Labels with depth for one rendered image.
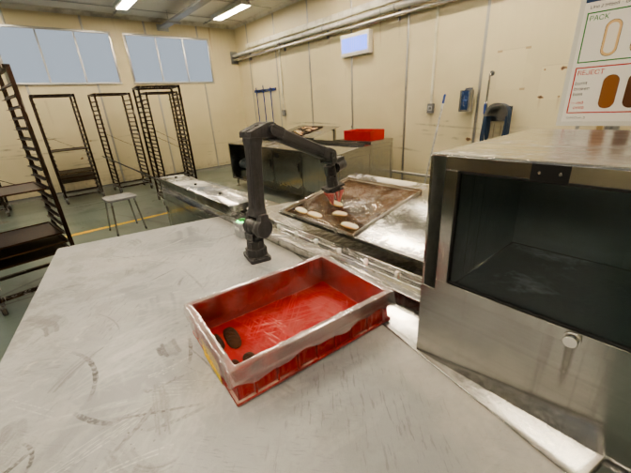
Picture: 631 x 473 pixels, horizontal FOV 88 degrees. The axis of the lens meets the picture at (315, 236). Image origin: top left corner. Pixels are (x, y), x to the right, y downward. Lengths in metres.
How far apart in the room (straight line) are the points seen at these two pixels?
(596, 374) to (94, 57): 8.30
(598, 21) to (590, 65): 0.13
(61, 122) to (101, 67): 1.33
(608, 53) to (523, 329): 1.10
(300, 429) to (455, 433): 0.29
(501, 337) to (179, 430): 0.66
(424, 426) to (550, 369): 0.25
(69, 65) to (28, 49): 0.57
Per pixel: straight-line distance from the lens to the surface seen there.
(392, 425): 0.75
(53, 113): 8.18
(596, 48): 1.59
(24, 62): 8.21
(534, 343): 0.74
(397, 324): 0.98
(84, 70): 8.27
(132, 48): 8.52
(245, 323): 1.01
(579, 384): 0.76
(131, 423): 0.86
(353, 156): 4.34
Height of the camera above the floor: 1.41
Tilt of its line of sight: 22 degrees down
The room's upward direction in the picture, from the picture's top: 3 degrees counter-clockwise
